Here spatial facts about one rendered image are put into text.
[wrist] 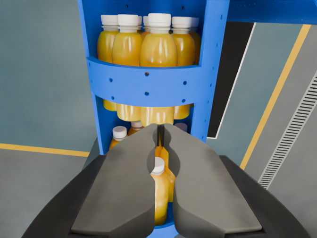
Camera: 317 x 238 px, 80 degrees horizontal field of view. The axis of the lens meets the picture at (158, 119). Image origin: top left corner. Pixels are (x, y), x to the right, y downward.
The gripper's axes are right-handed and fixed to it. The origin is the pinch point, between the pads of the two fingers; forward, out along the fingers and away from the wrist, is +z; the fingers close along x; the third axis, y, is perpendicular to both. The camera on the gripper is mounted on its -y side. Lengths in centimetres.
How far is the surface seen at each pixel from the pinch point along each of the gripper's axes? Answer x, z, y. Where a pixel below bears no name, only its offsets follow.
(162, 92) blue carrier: 1.1, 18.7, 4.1
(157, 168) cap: 0.6, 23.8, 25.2
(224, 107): 57, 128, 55
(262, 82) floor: 92, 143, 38
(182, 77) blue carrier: 4.3, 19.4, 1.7
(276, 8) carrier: 38, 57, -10
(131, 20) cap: -4.6, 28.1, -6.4
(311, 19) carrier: 42, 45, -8
